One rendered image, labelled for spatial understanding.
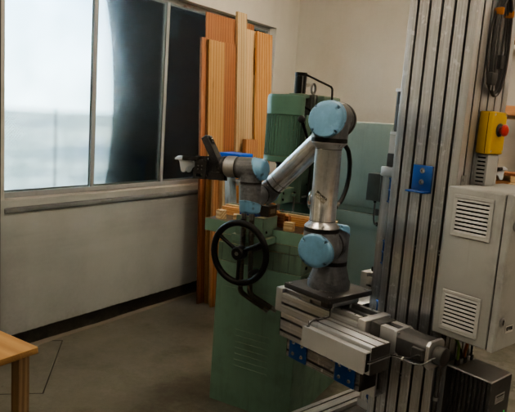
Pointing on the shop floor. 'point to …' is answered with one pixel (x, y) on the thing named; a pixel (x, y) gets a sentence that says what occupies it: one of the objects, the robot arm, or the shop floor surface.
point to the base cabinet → (257, 351)
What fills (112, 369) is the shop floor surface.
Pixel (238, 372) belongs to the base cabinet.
